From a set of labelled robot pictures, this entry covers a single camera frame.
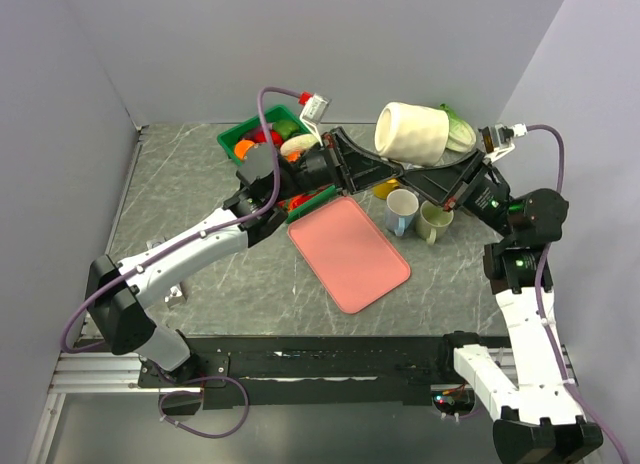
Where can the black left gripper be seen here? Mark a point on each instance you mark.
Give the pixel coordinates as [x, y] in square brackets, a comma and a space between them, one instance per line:
[351, 166]

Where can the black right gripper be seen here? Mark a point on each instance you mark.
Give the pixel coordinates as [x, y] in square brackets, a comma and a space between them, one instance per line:
[443, 184]

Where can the yellow mug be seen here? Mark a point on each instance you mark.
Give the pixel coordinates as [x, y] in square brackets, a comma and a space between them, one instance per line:
[382, 190]

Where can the light green mug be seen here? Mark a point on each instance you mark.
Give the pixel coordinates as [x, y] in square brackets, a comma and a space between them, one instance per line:
[432, 222]

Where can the light blue faceted mug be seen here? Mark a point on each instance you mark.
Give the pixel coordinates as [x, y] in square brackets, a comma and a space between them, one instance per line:
[402, 206]

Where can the beige pink mug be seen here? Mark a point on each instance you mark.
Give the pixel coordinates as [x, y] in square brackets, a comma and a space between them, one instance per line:
[411, 134]

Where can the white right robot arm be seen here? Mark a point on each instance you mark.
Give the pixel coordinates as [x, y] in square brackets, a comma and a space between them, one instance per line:
[539, 417]

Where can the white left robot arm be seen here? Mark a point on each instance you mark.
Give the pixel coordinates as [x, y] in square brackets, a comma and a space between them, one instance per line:
[119, 293]

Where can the green toy cabbage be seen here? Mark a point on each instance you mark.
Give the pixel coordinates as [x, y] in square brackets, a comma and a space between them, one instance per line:
[461, 136]

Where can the orange toy carrot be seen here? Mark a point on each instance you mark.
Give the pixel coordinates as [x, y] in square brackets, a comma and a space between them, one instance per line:
[297, 201]

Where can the white toy radish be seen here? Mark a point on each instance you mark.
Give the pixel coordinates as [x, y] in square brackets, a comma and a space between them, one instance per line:
[299, 143]

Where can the green toy bell pepper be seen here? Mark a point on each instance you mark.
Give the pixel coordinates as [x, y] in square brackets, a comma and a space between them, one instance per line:
[286, 128]

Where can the pink plastic tray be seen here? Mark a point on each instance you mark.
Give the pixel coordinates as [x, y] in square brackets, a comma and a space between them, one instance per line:
[351, 257]

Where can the red toy bell pepper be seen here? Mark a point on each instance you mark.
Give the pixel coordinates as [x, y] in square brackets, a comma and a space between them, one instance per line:
[261, 137]

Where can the orange toy persimmon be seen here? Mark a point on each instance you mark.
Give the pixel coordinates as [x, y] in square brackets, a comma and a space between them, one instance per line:
[243, 147]

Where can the green plastic bin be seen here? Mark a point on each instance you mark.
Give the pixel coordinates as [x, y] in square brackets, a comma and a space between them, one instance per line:
[245, 130]

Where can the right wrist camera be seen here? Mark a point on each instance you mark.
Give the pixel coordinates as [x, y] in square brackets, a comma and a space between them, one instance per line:
[498, 140]

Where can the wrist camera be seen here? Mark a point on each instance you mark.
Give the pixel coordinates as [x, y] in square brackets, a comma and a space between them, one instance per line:
[498, 140]
[314, 106]

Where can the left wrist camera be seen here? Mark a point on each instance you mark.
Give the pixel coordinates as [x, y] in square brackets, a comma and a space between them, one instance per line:
[314, 106]

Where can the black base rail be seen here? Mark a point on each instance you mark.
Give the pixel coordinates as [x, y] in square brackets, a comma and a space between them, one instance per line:
[269, 370]

